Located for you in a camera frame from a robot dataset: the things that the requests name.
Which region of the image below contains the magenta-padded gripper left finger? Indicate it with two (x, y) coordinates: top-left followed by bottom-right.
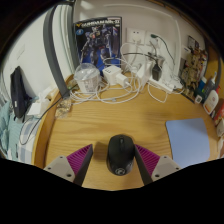
(43, 143), (94, 187)

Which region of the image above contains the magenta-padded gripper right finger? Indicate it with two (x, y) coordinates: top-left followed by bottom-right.
(133, 143), (183, 186)

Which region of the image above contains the black computer mouse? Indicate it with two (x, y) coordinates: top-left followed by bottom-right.
(106, 134), (136, 176)

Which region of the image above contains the light blue mouse pad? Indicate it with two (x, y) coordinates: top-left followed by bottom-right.
(165, 117), (212, 169)

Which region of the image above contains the crumpled clear plastic wrapper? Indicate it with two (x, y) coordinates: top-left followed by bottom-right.
(54, 97), (73, 119)

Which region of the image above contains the white power strip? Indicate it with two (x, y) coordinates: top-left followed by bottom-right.
(146, 74), (184, 93)

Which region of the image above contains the black hanging bag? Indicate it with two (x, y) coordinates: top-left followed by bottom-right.
(9, 65), (31, 119)

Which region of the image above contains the blue bottle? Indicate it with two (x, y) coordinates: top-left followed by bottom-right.
(196, 76), (208, 98)

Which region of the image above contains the clear plastic lidded cup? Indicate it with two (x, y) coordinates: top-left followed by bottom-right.
(73, 62), (101, 94)

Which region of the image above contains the small white charger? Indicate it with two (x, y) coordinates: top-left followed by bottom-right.
(115, 73), (130, 88)

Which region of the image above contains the black power adapter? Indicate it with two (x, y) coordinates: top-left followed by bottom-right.
(151, 63), (163, 82)

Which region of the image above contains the white multi-port charger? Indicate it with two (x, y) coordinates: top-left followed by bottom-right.
(102, 64), (122, 84)

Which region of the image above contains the white desk lamp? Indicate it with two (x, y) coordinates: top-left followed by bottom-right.
(109, 3), (185, 89)

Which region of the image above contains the blue robot model kit box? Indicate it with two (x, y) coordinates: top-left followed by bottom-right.
(73, 16), (123, 73)

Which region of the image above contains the thin black cable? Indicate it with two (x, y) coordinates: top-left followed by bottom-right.
(19, 85), (78, 146)

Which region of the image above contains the white cable bundle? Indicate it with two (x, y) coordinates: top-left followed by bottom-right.
(69, 42), (148, 105)

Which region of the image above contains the white wall box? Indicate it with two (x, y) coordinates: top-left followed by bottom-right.
(179, 44), (192, 61)

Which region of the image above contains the grey metal frame post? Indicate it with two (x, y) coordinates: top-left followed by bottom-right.
(43, 3), (76, 98)

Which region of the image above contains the dark green plug cable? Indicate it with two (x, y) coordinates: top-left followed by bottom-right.
(150, 33), (176, 66)

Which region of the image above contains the white wall outlet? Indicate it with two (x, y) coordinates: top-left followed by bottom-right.
(126, 27), (146, 45)
(145, 31), (162, 48)

